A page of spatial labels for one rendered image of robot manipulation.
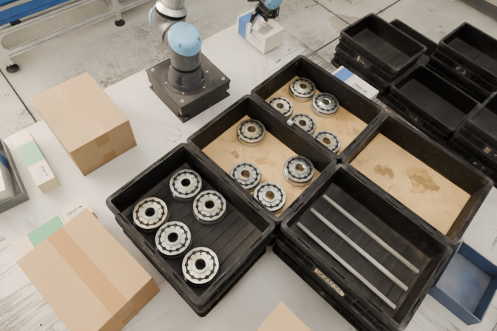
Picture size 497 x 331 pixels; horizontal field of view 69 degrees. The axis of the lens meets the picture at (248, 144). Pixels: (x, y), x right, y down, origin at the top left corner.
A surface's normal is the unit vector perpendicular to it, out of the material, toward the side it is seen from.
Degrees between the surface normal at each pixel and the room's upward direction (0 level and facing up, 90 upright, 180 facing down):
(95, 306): 0
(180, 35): 10
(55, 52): 0
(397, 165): 0
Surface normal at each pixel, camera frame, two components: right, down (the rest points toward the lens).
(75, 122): 0.07, -0.56
